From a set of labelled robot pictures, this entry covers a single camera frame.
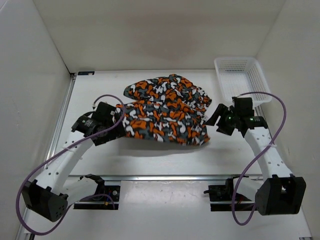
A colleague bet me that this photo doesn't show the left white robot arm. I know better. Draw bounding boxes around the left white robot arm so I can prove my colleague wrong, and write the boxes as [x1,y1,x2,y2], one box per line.
[16,102,125,222]

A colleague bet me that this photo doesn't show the left aluminium side rail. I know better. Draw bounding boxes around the left aluminium side rail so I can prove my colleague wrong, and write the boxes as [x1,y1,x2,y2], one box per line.
[15,72,78,240]

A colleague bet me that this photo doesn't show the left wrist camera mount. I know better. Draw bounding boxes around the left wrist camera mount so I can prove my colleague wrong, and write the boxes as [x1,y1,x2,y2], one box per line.
[92,102,116,122]

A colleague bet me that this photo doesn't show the aluminium front rail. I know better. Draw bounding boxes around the aluminium front rail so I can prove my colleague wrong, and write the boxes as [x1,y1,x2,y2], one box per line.
[67,174,266,182]

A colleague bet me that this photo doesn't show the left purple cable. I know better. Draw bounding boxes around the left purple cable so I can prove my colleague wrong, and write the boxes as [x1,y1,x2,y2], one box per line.
[15,94,126,236]

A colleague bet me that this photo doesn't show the white plastic basket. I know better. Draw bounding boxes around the white plastic basket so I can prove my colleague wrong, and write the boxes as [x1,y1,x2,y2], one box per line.
[214,56,272,107]

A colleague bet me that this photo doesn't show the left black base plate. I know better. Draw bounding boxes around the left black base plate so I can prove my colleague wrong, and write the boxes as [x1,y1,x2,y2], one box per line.
[73,174,121,211]

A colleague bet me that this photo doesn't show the dark blue label sticker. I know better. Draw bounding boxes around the dark blue label sticker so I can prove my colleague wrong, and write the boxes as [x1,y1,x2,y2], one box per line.
[77,71,95,76]

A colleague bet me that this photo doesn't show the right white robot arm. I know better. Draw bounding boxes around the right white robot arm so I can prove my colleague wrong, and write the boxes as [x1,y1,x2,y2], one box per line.
[206,97,307,216]

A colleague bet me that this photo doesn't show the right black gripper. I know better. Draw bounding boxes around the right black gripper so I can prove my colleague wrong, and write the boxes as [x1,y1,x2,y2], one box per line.
[205,103,240,136]

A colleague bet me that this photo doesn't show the camouflage patterned shorts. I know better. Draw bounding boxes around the camouflage patterned shorts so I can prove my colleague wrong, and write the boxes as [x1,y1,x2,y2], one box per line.
[114,74,212,146]

